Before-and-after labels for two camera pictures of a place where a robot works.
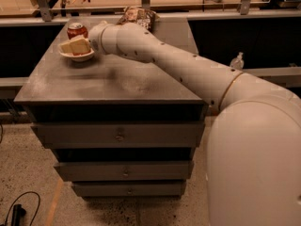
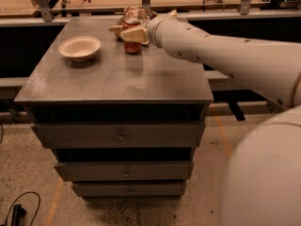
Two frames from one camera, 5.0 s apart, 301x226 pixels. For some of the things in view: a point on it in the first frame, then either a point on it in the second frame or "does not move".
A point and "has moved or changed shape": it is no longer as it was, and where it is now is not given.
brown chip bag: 139,15 does not move
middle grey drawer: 125,170 does not move
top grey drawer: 165,135 does not move
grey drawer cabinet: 118,127 does not move
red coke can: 76,29 has moved or changed shape
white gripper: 95,40 -> 152,29
